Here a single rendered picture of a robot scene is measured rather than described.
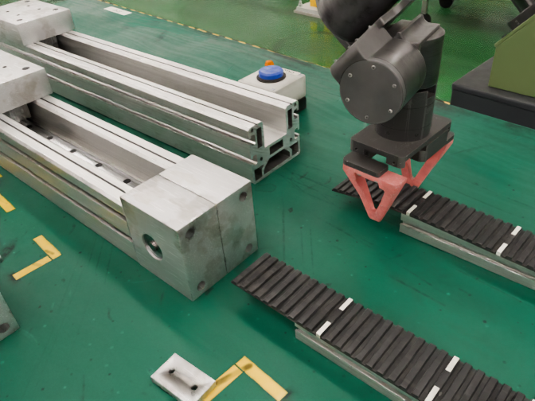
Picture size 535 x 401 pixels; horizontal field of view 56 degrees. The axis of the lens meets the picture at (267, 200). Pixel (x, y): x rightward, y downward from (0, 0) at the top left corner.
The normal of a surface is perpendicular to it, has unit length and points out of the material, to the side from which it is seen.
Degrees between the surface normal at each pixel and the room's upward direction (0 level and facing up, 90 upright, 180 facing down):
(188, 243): 90
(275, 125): 90
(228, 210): 90
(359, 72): 89
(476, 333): 0
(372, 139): 1
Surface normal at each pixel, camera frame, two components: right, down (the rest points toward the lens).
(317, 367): -0.07, -0.80
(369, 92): -0.54, 0.52
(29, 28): 0.75, 0.36
